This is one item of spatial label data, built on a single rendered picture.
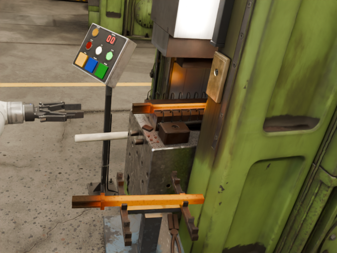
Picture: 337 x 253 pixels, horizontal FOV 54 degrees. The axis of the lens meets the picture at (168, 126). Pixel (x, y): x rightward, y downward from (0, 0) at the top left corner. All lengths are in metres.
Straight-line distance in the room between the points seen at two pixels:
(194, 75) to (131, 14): 4.68
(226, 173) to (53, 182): 1.65
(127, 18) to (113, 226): 5.28
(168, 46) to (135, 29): 5.10
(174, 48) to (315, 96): 0.58
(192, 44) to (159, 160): 0.51
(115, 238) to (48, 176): 1.42
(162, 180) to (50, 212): 1.10
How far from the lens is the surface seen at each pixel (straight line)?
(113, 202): 1.12
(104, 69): 1.87
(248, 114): 1.16
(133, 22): 6.37
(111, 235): 1.38
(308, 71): 1.32
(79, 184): 2.61
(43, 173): 2.74
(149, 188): 1.52
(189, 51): 1.41
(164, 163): 1.46
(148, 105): 1.52
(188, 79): 1.77
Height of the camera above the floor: 1.68
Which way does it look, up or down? 29 degrees down
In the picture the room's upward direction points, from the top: 9 degrees clockwise
